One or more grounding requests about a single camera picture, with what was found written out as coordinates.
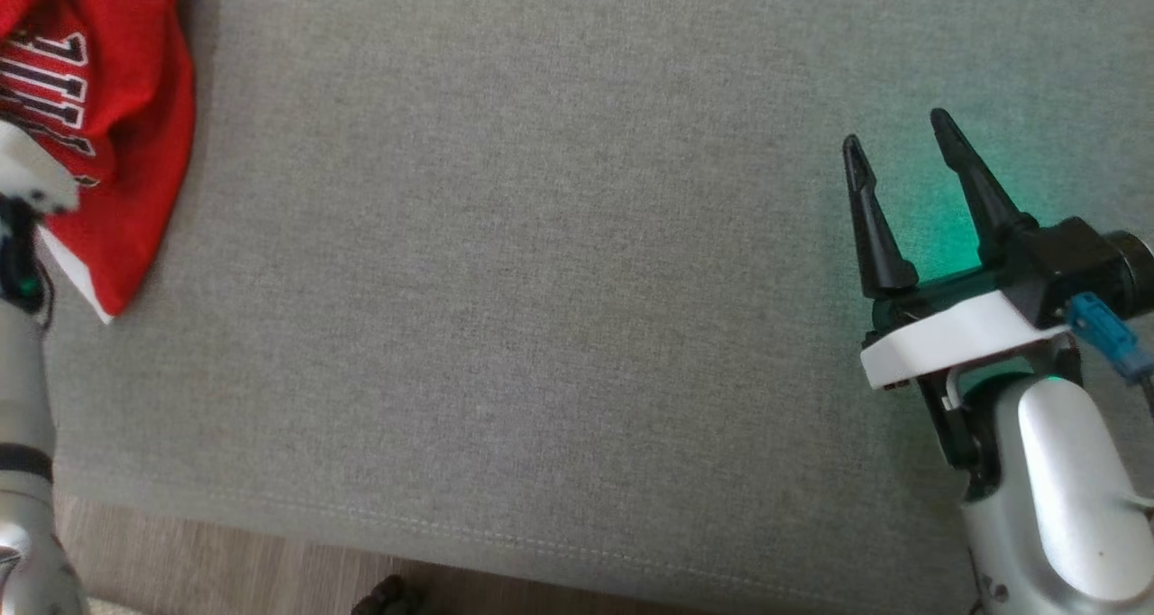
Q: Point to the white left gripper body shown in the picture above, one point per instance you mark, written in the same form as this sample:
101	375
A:
27	173

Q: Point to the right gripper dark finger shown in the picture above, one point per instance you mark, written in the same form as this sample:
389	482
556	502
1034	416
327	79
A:
983	200
879	245

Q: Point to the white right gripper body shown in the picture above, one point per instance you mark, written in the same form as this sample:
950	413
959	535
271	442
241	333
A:
947	335

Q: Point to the red shorts with white stripe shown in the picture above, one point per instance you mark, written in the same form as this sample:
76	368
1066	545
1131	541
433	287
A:
135	218

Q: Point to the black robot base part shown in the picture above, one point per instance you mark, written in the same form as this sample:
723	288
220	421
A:
392	597

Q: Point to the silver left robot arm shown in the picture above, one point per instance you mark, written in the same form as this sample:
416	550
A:
22	417

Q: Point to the grey sofa ottoman seat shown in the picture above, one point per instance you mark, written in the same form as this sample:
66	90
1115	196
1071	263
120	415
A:
541	236

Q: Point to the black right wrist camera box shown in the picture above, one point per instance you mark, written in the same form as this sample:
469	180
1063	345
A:
1073	259

